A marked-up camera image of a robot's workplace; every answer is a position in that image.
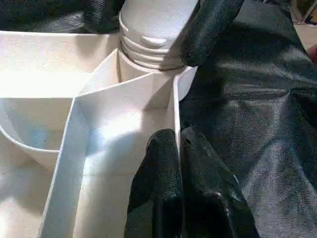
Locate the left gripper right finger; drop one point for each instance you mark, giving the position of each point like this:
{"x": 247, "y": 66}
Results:
{"x": 213, "y": 208}

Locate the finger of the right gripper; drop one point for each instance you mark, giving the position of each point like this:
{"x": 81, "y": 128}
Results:
{"x": 104, "y": 12}
{"x": 213, "y": 25}

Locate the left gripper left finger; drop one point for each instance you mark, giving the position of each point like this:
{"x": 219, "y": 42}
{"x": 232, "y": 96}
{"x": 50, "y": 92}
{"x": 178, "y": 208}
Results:
{"x": 158, "y": 198}

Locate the white plastic table leg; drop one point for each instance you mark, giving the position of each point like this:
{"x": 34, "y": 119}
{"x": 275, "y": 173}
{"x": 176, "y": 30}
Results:
{"x": 158, "y": 25}

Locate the white plastic table top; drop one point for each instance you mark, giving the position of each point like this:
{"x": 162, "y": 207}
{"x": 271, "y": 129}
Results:
{"x": 49, "y": 74}

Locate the black work mat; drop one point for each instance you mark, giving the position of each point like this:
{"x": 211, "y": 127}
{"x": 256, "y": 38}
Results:
{"x": 257, "y": 124}

